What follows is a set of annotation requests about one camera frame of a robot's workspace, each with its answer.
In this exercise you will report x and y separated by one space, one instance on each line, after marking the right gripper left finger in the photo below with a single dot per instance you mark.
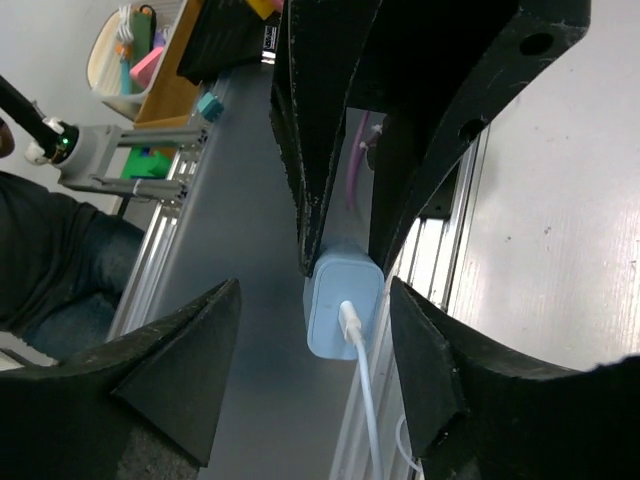
143 406

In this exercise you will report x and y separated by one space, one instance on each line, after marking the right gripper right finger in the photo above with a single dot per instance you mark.
477 409

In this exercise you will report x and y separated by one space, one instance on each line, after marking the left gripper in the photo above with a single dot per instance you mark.
441 70

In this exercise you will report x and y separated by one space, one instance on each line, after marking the blue charger plug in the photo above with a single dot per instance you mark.
344 288

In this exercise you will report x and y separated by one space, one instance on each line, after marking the yellow pink plug adapter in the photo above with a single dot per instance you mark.
265 8

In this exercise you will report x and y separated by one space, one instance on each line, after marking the black ribbed box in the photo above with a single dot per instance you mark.
226 34

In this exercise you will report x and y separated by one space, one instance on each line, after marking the person in dark clothes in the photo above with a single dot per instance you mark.
64 267

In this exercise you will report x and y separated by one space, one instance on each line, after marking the white bin with items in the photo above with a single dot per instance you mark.
127 55

